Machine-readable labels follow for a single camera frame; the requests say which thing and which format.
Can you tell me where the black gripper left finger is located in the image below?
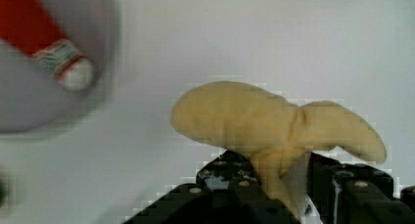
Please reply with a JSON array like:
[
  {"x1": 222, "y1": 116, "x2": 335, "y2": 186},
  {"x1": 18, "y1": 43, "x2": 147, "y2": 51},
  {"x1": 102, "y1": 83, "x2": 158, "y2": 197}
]
[{"x1": 123, "y1": 151, "x2": 299, "y2": 224}]

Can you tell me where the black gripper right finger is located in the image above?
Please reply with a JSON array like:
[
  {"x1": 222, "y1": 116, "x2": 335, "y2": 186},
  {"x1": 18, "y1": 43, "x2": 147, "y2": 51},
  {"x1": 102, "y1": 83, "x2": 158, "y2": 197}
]
[{"x1": 307, "y1": 154, "x2": 415, "y2": 224}]

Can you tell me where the yellow plush peeled banana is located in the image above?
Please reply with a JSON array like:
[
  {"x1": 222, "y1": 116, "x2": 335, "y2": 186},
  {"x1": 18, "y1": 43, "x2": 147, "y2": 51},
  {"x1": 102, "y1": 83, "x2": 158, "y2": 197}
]
[{"x1": 170, "y1": 81, "x2": 387, "y2": 218}]

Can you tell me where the grey round plate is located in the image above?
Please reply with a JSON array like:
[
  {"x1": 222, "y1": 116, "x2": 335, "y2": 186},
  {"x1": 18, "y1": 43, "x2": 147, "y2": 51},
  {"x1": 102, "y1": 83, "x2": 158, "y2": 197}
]
[{"x1": 0, "y1": 0, "x2": 117, "y2": 134}]

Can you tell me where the red plush ketchup bottle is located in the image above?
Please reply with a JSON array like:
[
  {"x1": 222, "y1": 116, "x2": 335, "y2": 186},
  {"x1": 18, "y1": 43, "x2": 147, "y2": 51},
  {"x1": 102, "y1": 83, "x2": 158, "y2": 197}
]
[{"x1": 0, "y1": 0, "x2": 95, "y2": 91}]

